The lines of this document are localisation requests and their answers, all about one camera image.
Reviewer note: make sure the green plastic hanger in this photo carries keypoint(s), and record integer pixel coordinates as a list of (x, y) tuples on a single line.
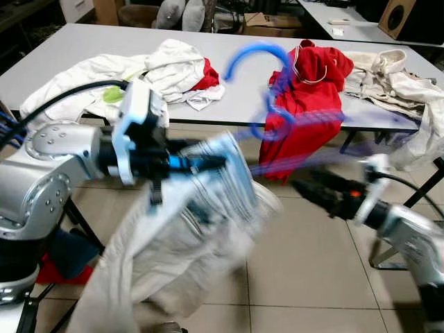
[(112, 95)]

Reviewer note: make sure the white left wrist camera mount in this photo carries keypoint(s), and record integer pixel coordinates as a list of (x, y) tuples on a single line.
[(135, 104)]

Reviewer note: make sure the wooden loudspeaker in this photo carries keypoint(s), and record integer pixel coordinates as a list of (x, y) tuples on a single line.
[(397, 17)]

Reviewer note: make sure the beige garment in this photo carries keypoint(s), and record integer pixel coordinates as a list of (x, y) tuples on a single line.
[(180, 257)]

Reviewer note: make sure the dark blue garment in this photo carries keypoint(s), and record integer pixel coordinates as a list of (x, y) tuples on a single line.
[(73, 250)]

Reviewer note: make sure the red cloth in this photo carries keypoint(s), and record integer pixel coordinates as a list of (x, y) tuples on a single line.
[(59, 272)]

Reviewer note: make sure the flat cardboard box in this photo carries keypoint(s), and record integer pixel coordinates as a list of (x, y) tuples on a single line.
[(270, 22)]

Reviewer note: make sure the blue plastic hanger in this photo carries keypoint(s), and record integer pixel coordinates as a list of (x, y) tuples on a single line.
[(258, 50)]

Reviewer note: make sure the white desk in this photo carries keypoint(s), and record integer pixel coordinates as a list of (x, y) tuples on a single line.
[(354, 21)]

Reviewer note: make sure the small red garment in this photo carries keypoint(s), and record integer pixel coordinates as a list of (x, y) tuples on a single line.
[(207, 76)]

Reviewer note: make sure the white garment pile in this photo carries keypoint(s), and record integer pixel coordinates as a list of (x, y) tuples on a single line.
[(170, 66)]

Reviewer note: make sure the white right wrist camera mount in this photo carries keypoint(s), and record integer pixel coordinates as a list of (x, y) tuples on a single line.
[(374, 180)]

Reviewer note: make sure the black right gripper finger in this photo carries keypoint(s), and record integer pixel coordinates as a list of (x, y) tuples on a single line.
[(316, 195), (331, 182)]

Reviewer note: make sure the red shirt white trim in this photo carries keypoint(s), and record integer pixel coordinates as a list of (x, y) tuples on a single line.
[(309, 90)]

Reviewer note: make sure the grey pillow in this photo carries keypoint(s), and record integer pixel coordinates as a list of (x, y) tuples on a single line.
[(168, 12), (194, 14)]

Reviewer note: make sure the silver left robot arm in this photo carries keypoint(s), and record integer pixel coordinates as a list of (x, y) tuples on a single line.
[(48, 166)]

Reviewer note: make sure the white work table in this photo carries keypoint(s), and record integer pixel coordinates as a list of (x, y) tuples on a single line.
[(69, 48)]

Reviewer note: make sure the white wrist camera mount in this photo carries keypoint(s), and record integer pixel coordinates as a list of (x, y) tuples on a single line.
[(374, 180), (135, 104)]

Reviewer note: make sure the cream jacket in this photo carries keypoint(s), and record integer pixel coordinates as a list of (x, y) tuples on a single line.
[(388, 80)]

